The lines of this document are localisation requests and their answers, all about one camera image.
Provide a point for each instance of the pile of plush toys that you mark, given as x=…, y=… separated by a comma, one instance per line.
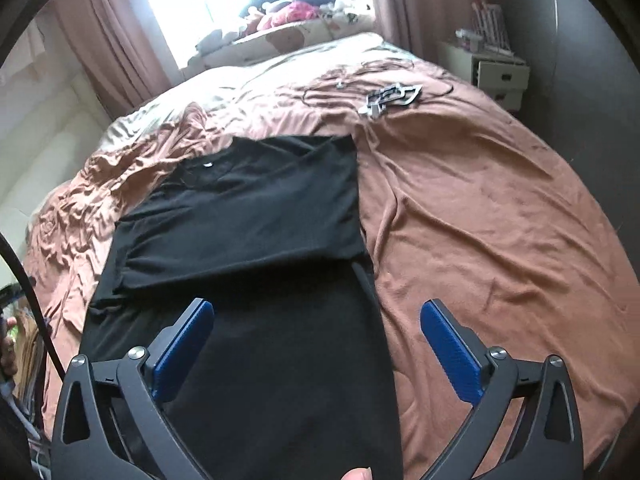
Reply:
x=340, y=10

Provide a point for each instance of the pink plush toy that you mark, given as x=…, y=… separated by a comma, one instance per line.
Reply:
x=290, y=15

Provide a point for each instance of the white nightstand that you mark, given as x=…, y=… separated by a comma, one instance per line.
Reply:
x=500, y=77

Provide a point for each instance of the spotted window cushion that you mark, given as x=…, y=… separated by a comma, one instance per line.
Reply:
x=280, y=42

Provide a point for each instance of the person's right hand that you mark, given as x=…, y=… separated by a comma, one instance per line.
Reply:
x=357, y=475

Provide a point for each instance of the pink curtain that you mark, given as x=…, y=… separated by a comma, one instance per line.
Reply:
x=450, y=0
x=115, y=35

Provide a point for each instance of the cream padded headboard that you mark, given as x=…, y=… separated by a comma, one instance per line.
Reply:
x=45, y=150

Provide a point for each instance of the white standing rack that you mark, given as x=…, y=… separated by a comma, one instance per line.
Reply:
x=492, y=27

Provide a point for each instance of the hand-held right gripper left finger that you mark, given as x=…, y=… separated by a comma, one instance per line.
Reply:
x=182, y=350

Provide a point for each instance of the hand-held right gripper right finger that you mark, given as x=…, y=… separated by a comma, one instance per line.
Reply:
x=450, y=350

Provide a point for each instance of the person's left hand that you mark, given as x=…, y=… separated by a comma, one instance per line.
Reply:
x=7, y=355

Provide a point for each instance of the black long-sleeve shirt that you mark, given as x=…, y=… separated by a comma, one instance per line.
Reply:
x=260, y=220

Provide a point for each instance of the brown blanket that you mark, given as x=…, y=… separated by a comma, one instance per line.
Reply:
x=475, y=235

